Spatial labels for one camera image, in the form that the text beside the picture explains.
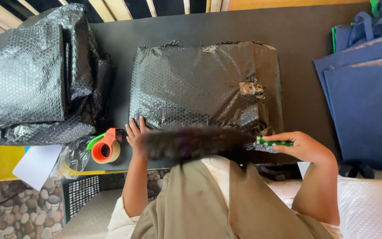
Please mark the person's right hand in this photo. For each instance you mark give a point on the person's right hand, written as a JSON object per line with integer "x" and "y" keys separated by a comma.
{"x": 305, "y": 149}

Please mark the person's left hand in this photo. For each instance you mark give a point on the person's left hand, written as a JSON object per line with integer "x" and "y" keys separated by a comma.
{"x": 134, "y": 132}

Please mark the person's left fingers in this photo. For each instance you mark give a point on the person's left fingers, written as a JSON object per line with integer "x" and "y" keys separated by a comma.
{"x": 133, "y": 127}

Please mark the black bubble-wrapped package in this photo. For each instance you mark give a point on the black bubble-wrapped package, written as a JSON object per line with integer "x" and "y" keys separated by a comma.
{"x": 204, "y": 86}

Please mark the green utility knife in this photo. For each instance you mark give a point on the green utility knife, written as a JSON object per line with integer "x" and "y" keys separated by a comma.
{"x": 274, "y": 143}

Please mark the orange and green tape dispenser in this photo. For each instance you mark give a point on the orange and green tape dispenser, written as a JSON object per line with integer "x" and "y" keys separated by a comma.
{"x": 106, "y": 139}

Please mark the beige packing tape roll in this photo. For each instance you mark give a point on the beige packing tape roll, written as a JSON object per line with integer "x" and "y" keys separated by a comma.
{"x": 114, "y": 153}

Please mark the clear plastic bag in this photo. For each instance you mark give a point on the clear plastic bag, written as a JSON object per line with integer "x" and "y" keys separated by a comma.
{"x": 73, "y": 156}

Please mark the black plastic crate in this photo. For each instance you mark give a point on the black plastic crate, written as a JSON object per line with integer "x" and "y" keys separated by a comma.
{"x": 85, "y": 192}

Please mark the person's white shirt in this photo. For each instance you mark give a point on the person's white shirt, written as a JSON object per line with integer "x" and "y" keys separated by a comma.
{"x": 119, "y": 222}

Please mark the white paper sheet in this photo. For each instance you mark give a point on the white paper sheet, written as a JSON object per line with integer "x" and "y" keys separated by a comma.
{"x": 36, "y": 166}

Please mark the person's beige pinafore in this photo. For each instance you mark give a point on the person's beige pinafore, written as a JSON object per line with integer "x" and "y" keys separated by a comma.
{"x": 211, "y": 205}

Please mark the black bubble wrap roll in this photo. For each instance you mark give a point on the black bubble wrap roll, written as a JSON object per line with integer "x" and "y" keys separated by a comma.
{"x": 28, "y": 73}

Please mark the yellow board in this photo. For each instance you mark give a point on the yellow board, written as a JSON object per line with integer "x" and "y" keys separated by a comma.
{"x": 3, "y": 162}

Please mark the stack of blue fabric bags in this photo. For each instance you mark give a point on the stack of blue fabric bags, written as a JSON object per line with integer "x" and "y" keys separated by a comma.
{"x": 366, "y": 106}

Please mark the white bubble mailer pile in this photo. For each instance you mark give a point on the white bubble mailer pile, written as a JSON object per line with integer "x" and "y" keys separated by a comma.
{"x": 366, "y": 205}

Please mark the wooden slatted frame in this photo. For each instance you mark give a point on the wooden slatted frame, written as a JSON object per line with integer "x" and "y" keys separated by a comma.
{"x": 111, "y": 8}

